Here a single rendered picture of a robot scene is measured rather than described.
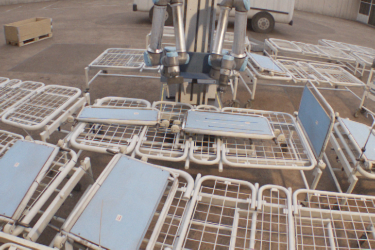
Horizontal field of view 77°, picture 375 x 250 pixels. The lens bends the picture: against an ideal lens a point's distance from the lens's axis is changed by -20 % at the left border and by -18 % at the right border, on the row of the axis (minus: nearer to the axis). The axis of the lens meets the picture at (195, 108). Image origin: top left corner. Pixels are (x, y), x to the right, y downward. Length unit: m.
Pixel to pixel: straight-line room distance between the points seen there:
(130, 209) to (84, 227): 0.28
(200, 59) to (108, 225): 1.95
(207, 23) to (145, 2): 6.49
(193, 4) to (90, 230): 2.22
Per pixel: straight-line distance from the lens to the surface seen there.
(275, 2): 9.71
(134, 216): 1.52
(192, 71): 2.90
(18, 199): 1.77
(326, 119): 2.17
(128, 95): 4.06
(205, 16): 2.85
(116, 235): 1.44
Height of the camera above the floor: 1.71
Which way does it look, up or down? 27 degrees down
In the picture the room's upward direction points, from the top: 5 degrees clockwise
